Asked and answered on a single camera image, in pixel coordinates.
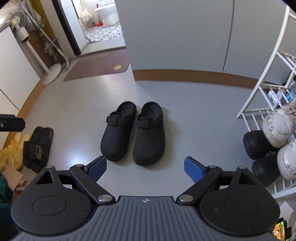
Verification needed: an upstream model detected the white toilet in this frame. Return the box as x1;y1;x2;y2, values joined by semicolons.
94;0;120;27

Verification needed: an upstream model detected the black smartphone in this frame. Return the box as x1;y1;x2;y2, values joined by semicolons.
273;218;292;241

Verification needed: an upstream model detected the clear water jug blue label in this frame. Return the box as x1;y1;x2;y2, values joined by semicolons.
283;82;296;103

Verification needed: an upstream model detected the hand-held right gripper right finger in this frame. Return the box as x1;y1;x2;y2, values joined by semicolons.
177;157;258;205

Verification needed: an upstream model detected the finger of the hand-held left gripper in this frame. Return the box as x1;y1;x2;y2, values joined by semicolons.
0;113;26;132

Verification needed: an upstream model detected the black slide sandal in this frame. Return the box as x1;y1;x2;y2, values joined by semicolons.
23;126;50;173
35;127;54;163

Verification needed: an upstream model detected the green cloth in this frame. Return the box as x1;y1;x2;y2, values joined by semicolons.
0;171;14;232

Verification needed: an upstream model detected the brown door mat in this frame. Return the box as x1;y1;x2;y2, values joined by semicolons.
63;47;130;82

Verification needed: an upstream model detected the black door frame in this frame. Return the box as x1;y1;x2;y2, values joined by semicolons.
51;0;82;56

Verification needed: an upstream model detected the white lace-up sneaker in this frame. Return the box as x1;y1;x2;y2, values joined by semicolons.
262;98;296;149
277;139;296;181

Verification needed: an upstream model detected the white paper sheet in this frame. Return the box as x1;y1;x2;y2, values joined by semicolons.
276;200;295;218

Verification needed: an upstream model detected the brown cardboard piece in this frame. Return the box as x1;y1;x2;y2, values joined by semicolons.
3;167;23;193

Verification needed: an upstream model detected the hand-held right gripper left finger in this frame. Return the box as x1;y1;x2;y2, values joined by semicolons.
35;156;116;205

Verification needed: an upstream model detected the black chunky strap clog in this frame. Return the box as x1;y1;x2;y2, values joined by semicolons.
243;130;279;160
252;152;284;188

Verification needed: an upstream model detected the white shoe rack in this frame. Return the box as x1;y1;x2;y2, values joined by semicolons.
236;5;296;200

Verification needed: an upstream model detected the white standing fan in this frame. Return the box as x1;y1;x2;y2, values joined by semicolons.
7;5;62;86

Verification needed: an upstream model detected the yellow plastic bag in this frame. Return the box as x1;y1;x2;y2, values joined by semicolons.
0;134;30;171

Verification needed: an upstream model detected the brown spray bottle white label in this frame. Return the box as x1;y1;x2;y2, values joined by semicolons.
267;89;281;105

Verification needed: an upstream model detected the black buckle clog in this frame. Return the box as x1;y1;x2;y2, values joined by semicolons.
100;101;137;162
133;101;166;167

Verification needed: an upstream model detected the white plastic bag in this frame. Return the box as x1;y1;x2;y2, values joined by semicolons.
80;9;95;26

